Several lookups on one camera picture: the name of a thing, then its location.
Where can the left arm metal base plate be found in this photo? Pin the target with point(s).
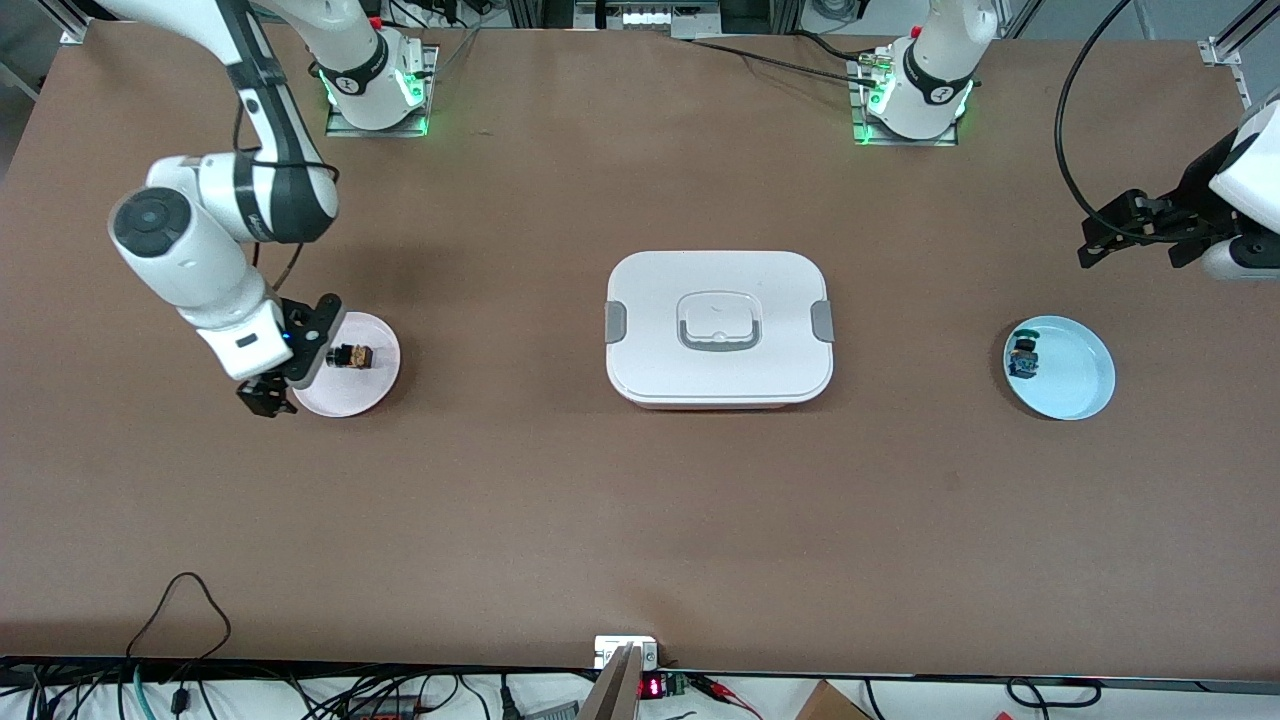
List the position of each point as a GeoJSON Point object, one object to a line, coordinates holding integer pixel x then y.
{"type": "Point", "coordinates": [870, 138]}

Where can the orange push-button switch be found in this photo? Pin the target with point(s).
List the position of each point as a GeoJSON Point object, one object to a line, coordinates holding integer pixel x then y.
{"type": "Point", "coordinates": [352, 355]}

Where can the brown cardboard box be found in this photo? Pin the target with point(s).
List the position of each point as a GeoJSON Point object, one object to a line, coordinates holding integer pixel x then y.
{"type": "Point", "coordinates": [830, 703]}

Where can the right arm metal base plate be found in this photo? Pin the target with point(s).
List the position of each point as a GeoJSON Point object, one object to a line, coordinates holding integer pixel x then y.
{"type": "Point", "coordinates": [345, 125]}

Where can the sushi piece with green top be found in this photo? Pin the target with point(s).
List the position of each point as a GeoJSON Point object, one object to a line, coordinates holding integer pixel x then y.
{"type": "Point", "coordinates": [1023, 355]}

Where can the light blue round plate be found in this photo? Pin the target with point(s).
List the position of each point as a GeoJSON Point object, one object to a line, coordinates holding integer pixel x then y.
{"type": "Point", "coordinates": [1075, 370]}

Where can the perforated aluminium rail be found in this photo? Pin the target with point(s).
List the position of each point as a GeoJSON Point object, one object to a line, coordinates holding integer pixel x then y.
{"type": "Point", "coordinates": [1240, 60]}

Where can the aluminium frame post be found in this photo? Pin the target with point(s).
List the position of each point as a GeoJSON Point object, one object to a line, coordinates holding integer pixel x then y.
{"type": "Point", "coordinates": [72, 22]}

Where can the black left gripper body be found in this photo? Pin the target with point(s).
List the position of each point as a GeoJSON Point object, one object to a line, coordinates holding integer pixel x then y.
{"type": "Point", "coordinates": [1192, 194]}

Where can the pink round plate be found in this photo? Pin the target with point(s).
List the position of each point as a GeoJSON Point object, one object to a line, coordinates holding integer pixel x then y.
{"type": "Point", "coordinates": [360, 392]}

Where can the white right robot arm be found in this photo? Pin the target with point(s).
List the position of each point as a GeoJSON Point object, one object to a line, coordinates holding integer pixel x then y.
{"type": "Point", "coordinates": [190, 250]}

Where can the red digit display module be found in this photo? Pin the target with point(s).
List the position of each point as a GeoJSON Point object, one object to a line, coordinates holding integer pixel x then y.
{"type": "Point", "coordinates": [652, 687]}

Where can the red clip leads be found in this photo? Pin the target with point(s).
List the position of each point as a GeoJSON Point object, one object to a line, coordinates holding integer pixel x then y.
{"type": "Point", "coordinates": [725, 692]}

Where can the grey equipment box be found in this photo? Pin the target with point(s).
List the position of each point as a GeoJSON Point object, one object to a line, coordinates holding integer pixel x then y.
{"type": "Point", "coordinates": [650, 18]}

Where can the white lidded box grey clips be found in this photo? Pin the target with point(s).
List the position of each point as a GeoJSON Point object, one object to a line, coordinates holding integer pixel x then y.
{"type": "Point", "coordinates": [650, 360]}

